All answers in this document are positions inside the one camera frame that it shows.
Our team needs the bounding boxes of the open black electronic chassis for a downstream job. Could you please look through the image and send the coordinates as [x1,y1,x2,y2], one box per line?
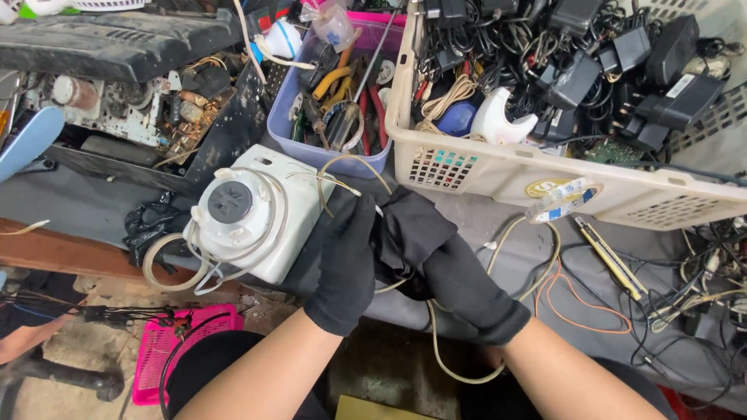
[0,10,270,200]

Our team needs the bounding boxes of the cream power cable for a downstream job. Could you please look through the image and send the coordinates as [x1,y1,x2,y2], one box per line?
[317,154,562,386]

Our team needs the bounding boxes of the blue fan blade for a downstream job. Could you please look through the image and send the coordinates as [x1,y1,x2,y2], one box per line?
[0,105,65,185]

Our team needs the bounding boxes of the olive cardboard box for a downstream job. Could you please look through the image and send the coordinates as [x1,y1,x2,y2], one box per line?
[335,395,435,420]

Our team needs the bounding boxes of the magenta plastic basket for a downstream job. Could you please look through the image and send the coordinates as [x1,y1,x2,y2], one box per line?
[344,10,407,56]

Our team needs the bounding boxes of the clear tape roll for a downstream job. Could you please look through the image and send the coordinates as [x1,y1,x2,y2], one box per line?
[323,100,366,154]

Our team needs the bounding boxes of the white plastic housing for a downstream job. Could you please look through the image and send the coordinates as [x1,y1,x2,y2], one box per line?
[469,87,539,146]

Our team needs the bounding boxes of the heap of black cables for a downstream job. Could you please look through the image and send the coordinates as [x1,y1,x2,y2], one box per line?
[627,215,747,412]

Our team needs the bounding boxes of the clear plastic bag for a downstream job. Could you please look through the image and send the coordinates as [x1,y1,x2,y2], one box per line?
[299,0,357,54]

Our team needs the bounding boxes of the white light bulb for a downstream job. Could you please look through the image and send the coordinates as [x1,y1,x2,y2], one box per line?
[256,17,304,60]

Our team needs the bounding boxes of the black wire bundle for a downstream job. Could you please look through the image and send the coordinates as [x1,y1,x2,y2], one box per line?
[0,290,196,329]

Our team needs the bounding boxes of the cream rubber ring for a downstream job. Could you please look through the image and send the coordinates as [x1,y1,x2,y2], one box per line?
[142,233,212,293]

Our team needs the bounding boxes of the blue plastic part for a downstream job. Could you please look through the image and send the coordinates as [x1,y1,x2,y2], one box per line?
[436,101,479,138]

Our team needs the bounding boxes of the white blender base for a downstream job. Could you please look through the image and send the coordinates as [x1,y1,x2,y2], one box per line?
[183,144,337,287]

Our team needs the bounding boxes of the person's left hand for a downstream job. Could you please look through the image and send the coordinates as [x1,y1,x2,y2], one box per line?
[303,195,380,338]

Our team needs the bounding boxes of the red-handled pliers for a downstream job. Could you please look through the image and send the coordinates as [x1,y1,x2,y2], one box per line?
[358,86,390,157]

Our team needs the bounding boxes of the pink plastic basket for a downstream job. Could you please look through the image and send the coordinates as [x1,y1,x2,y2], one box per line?
[132,303,245,407]

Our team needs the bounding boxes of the purple tool bin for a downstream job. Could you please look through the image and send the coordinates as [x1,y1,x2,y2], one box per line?
[267,23,405,180]

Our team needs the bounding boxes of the yellow utility knife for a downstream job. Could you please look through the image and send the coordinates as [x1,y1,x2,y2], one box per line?
[573,215,649,302]

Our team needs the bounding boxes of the black cloth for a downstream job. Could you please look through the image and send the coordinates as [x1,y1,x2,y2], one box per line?
[372,185,459,302]

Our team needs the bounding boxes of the orange wire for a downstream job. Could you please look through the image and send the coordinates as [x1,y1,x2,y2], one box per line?
[533,259,635,336]

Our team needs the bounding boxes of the cream basket of power adapters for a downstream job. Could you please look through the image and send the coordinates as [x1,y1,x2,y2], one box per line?
[384,0,747,232]

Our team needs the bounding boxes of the black plastic bag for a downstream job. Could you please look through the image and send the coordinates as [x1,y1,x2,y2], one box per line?
[122,191,195,276]

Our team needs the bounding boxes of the person's right hand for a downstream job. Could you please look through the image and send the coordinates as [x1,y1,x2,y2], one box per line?
[423,233,532,348]

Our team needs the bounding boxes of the white and blue tape roll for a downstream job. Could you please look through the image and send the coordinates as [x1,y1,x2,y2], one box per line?
[524,176,605,226]

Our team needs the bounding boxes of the wooden plank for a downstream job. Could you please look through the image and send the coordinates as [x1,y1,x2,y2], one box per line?
[0,218,249,296]

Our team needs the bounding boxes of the yellow-handled pliers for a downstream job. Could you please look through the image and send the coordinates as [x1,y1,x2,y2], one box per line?
[312,64,355,113]

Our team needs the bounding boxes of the black metal pipe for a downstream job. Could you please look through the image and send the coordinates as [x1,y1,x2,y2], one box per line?
[0,355,126,403]

